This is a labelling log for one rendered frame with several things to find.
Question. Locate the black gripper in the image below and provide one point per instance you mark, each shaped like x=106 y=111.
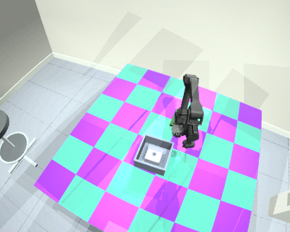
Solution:
x=186 y=143

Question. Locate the white square plate with hole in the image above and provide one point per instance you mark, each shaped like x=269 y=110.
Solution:
x=153 y=155

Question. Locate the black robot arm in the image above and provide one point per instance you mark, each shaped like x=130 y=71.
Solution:
x=192 y=113

